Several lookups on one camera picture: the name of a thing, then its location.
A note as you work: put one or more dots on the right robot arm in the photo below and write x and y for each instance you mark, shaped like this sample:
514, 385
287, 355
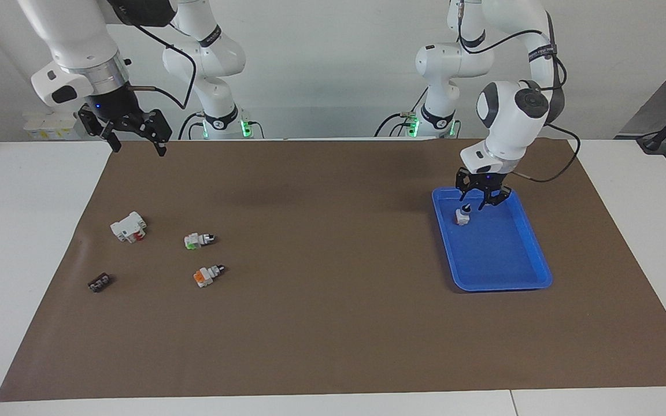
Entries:
73, 40

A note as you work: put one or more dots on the blue plastic tray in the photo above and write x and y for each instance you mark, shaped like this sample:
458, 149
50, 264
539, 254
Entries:
498, 254

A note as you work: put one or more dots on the white switch block red parts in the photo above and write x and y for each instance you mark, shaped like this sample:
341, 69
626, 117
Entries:
128, 227

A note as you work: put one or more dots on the white red switch black knob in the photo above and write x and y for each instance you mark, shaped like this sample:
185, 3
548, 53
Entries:
461, 218

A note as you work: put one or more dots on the white green switch black knob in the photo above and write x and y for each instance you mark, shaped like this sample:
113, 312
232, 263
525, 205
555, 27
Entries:
195, 241

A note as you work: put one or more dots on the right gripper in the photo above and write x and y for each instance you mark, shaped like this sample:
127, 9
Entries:
112, 103

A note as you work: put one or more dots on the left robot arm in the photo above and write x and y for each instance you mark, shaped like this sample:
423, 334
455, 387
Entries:
509, 124

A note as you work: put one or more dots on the white yellow box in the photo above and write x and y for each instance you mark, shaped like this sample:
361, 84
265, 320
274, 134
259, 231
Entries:
50, 124

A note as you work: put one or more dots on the white orange switch black knob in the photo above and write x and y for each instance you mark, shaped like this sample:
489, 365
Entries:
204, 277

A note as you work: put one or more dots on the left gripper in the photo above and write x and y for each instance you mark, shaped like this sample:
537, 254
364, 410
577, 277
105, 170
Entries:
486, 177

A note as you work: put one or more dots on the small black terminal block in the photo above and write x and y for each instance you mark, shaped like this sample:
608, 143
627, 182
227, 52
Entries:
100, 283

